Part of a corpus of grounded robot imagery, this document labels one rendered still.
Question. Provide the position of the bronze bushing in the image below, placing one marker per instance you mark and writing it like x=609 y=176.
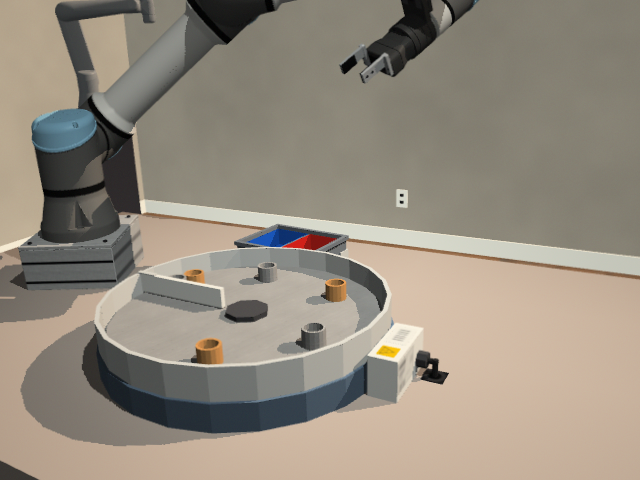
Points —
x=195 y=276
x=207 y=355
x=335 y=290

